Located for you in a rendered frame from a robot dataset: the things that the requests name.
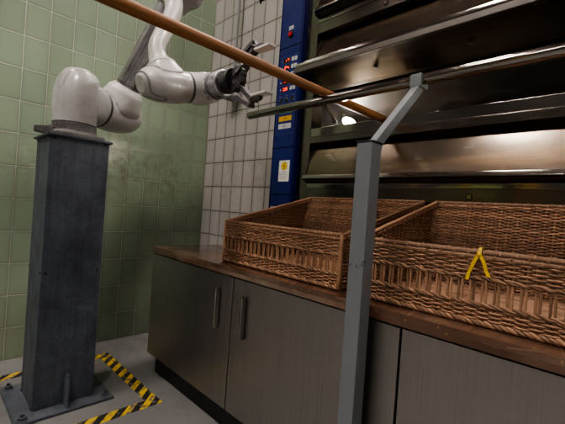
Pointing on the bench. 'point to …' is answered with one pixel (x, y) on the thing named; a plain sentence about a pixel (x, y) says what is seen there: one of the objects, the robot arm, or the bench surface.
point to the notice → (283, 171)
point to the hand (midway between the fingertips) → (268, 69)
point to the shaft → (227, 50)
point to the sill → (451, 113)
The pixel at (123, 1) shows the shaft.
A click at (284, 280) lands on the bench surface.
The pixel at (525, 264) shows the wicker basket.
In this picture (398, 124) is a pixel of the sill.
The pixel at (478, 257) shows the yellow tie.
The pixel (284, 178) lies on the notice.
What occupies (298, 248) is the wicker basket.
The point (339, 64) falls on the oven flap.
